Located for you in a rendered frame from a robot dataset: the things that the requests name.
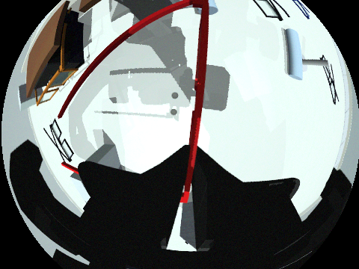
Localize red glasses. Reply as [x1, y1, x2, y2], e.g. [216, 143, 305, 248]
[57, 0, 209, 203]

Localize orange glasses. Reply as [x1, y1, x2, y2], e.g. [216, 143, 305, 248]
[35, 23, 79, 107]

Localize light blue cylinder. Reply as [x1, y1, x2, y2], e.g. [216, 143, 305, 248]
[197, 0, 218, 15]
[285, 28, 303, 81]

